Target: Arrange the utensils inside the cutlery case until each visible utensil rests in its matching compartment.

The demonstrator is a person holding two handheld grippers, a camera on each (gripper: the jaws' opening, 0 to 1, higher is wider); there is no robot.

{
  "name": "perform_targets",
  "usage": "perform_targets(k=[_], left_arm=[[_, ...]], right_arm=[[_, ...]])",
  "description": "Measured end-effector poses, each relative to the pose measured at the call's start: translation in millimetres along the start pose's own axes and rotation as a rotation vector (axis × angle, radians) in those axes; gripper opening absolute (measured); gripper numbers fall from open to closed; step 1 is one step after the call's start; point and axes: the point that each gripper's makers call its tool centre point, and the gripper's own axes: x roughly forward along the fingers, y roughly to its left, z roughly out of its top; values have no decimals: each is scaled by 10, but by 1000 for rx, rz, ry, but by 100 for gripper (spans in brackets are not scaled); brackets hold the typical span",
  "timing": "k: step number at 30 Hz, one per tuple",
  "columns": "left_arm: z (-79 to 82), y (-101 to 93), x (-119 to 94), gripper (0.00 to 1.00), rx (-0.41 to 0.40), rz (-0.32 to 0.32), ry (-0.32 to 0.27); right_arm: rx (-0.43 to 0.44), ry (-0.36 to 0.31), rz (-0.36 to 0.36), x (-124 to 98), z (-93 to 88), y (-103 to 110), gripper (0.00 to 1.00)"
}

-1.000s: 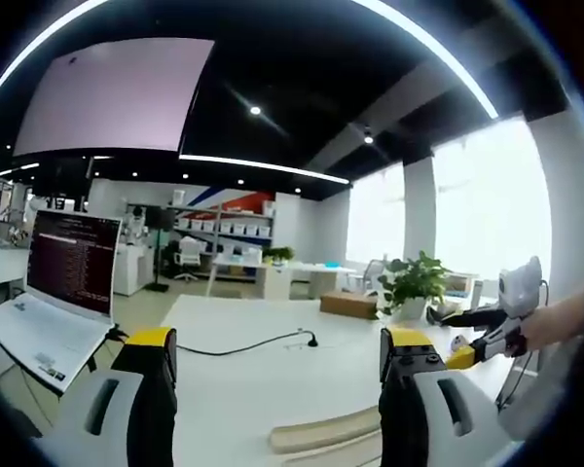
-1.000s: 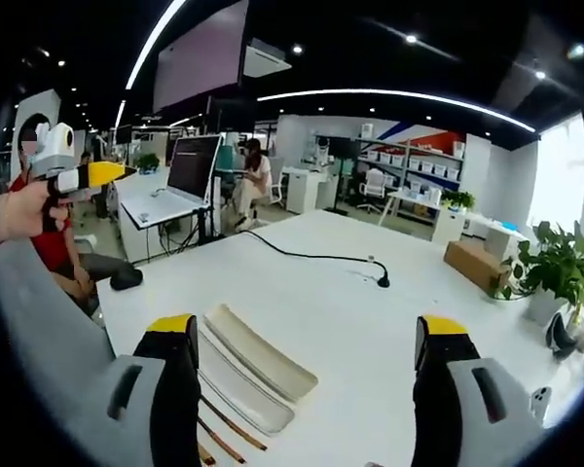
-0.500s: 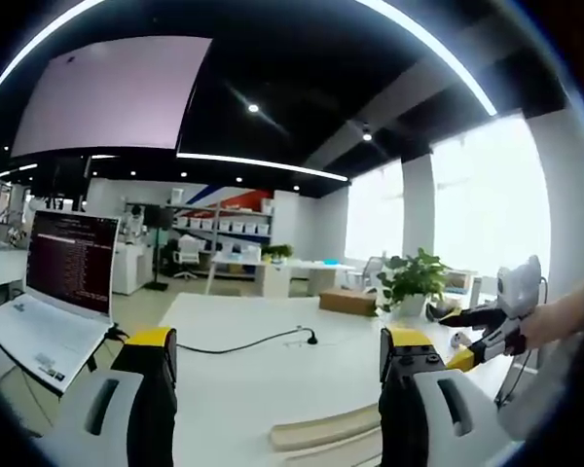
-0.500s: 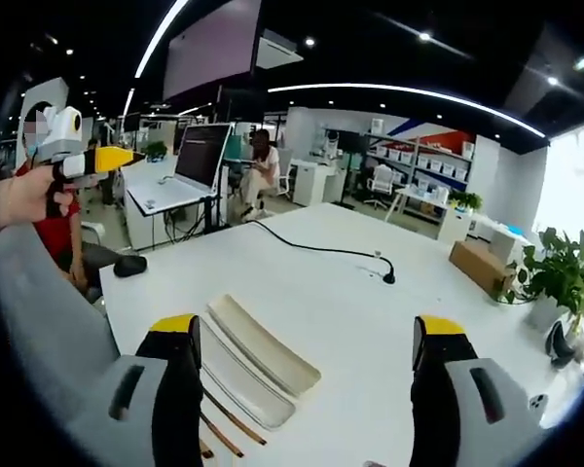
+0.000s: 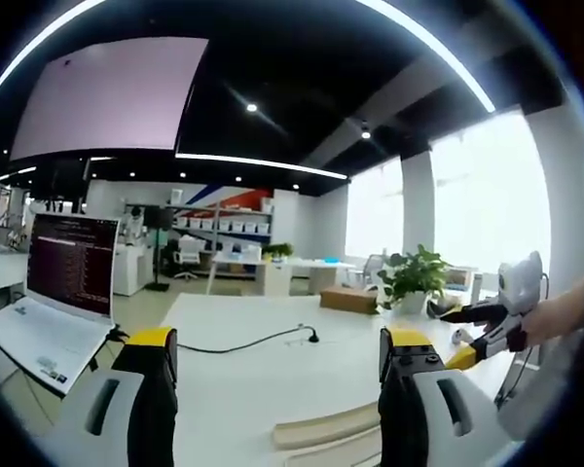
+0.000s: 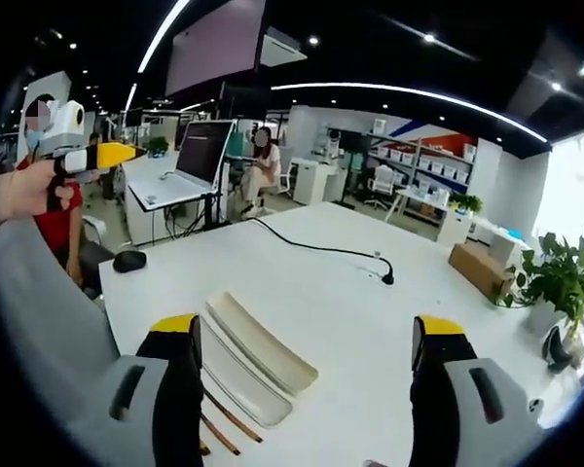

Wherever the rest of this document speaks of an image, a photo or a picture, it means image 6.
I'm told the person's left hand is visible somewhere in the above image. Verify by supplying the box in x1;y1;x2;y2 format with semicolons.
0;158;77;223

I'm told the shelf rack with white bins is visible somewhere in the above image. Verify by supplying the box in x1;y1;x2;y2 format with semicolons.
368;129;479;228

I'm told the green plant on cabinet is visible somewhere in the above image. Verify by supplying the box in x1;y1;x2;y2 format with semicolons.
448;192;485;214

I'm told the black screen on stand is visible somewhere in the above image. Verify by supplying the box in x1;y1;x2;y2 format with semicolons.
331;131;372;208

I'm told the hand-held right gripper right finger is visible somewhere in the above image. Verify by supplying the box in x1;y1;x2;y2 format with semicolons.
408;314;546;467

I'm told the white cabinet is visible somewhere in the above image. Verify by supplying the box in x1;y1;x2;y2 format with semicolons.
289;156;345;206

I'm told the black computer mouse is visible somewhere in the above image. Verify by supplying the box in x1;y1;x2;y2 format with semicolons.
112;250;148;274

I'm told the white desk with keyboard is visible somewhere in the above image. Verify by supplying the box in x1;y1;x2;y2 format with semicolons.
124;155;225;247

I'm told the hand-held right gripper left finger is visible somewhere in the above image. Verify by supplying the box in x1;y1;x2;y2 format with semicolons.
62;313;206;467

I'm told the small green desk plant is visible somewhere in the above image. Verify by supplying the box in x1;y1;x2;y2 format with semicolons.
144;136;171;159

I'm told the hanging ceiling screen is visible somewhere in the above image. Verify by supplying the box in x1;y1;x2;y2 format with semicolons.
164;0;268;98

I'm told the brown wooden chopstick utensil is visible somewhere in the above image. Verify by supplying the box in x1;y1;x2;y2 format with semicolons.
202;387;265;444
200;412;242;457

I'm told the white framed tilted monitor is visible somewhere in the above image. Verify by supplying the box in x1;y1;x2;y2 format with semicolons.
174;119;237;192

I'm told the black curved stand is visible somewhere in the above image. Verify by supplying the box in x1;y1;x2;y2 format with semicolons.
541;324;574;375

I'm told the cream oblong plate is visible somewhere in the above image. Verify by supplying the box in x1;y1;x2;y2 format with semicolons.
198;291;320;429

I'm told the cardboard box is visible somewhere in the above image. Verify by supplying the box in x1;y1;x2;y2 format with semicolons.
448;241;516;301

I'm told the black cable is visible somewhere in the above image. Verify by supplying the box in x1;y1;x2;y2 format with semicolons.
246;217;396;286

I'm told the white office chair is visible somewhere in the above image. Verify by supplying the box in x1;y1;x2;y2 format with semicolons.
364;163;398;211

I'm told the green potted plant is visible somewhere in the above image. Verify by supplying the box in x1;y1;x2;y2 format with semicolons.
496;232;584;338

